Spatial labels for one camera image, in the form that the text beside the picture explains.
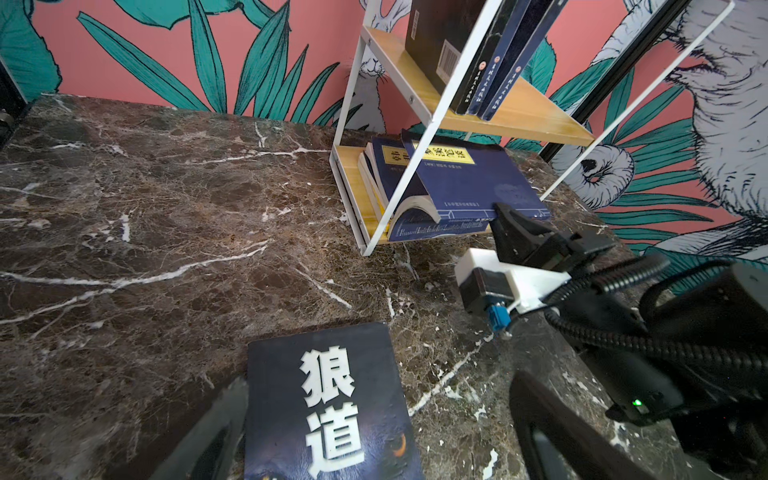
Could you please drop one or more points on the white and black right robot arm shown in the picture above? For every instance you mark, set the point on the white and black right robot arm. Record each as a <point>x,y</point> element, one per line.
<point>688,348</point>

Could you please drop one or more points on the purple book with old man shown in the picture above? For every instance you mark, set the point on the purple book with old man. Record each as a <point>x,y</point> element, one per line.
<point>492,49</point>

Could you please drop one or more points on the dark purple book white strip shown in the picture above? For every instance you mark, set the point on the dark purple book white strip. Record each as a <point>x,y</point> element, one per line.
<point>328,404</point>

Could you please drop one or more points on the white frame wooden bookshelf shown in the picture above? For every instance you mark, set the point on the white frame wooden bookshelf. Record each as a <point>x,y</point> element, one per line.
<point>531,116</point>

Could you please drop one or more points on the black left frame post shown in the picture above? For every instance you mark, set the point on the black left frame post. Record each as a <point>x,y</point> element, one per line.
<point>13,105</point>

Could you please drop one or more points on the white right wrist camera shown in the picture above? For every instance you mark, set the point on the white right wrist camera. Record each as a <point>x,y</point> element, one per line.
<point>501,292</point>

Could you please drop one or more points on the dark brown standing book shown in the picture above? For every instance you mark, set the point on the dark brown standing book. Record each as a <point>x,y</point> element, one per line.
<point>438,31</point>

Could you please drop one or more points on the navy book with yellow label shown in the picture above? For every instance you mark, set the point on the navy book with yellow label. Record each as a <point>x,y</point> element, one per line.
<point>459,180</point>

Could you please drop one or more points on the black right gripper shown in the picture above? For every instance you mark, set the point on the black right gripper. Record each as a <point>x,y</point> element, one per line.
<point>524,241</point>

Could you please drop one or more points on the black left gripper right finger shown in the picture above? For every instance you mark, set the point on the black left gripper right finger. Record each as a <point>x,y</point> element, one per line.
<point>554,440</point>

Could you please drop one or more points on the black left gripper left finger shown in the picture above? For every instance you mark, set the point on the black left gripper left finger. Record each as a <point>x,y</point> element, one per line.
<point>208,450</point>

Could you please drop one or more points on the blue book with yellow label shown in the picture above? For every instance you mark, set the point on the blue book with yellow label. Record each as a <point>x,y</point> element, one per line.
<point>390,160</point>

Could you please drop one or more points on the yellow cartoon cover book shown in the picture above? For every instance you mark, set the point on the yellow cartoon cover book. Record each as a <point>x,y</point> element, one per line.
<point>370,185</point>

